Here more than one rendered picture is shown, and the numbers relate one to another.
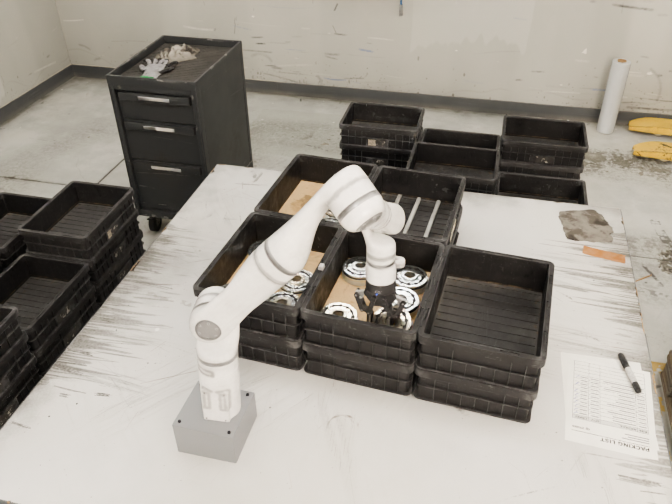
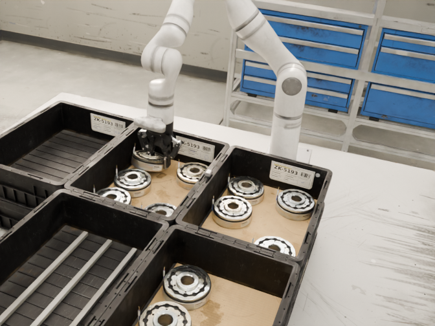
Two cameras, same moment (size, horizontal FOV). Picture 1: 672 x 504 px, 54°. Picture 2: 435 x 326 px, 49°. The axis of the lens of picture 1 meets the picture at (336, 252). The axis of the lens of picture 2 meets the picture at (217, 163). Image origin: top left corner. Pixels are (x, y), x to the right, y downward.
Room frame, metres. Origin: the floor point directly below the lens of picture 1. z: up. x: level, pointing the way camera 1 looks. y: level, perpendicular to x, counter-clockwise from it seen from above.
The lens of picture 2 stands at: (2.46, 0.07, 1.63)
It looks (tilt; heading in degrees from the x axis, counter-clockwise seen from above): 32 degrees down; 180
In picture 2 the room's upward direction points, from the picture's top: 5 degrees clockwise
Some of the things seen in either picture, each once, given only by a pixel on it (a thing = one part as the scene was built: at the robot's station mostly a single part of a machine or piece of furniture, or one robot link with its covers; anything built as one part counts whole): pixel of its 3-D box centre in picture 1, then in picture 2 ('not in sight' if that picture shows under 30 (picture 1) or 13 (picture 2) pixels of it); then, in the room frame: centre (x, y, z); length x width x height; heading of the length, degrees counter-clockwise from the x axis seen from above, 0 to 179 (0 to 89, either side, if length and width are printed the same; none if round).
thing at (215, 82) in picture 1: (190, 139); not in sight; (3.20, 0.77, 0.45); 0.60 x 0.45 x 0.90; 166
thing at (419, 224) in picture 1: (408, 217); (63, 281); (1.77, -0.23, 0.87); 0.40 x 0.30 x 0.11; 162
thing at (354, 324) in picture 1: (376, 278); (154, 167); (1.39, -0.11, 0.92); 0.40 x 0.30 x 0.02; 162
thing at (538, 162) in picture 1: (536, 171); not in sight; (2.95, -1.03, 0.37); 0.40 x 0.30 x 0.45; 76
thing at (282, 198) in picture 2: not in sight; (296, 200); (1.40, 0.28, 0.86); 0.10 x 0.10 x 0.01
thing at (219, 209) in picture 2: (296, 280); (232, 207); (1.46, 0.11, 0.86); 0.10 x 0.10 x 0.01
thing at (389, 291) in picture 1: (380, 289); (160, 130); (1.28, -0.11, 0.97); 0.08 x 0.08 x 0.09
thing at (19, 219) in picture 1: (13, 250); not in sight; (2.39, 1.44, 0.31); 0.40 x 0.30 x 0.34; 166
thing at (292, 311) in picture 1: (272, 258); (260, 197); (1.48, 0.18, 0.92); 0.40 x 0.30 x 0.02; 162
